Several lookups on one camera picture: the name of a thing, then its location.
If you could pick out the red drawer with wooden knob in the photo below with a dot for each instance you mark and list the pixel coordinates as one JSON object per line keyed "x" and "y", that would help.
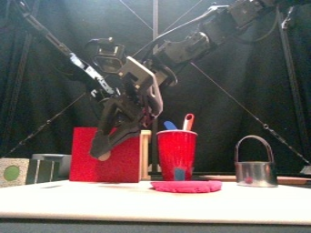
{"x": 122, "y": 164}

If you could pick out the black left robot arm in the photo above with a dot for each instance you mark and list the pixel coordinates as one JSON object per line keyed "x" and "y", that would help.
{"x": 88, "y": 71}

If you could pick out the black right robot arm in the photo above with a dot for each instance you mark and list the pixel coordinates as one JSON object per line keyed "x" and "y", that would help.
{"x": 182, "y": 50}

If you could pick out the light wooden drawer cabinet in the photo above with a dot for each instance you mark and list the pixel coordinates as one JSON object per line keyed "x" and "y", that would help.
{"x": 145, "y": 154}

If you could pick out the grey bowl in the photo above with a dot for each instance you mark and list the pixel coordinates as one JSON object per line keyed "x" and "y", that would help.
{"x": 62, "y": 165}

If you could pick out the blue utensil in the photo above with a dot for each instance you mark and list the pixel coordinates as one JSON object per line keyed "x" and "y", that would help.
{"x": 170, "y": 125}

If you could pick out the red plastic cup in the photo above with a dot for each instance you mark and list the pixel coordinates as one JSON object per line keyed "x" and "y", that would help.
{"x": 177, "y": 151}

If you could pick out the dark green striped box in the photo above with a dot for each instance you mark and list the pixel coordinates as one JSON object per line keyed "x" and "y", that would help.
{"x": 43, "y": 171}

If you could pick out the black backdrop cloth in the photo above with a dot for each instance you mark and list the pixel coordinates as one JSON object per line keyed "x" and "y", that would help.
{"x": 228, "y": 136}

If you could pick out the white cutting board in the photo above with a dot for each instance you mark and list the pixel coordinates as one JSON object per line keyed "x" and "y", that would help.
{"x": 154, "y": 206}

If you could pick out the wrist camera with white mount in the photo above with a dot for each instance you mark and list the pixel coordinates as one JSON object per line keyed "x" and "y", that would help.
{"x": 140, "y": 80}

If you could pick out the vertical metal frame pole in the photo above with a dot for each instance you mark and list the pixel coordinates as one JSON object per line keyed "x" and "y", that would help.
{"x": 156, "y": 18}

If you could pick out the black frame post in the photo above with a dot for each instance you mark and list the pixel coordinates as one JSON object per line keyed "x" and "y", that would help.
{"x": 294, "y": 85}

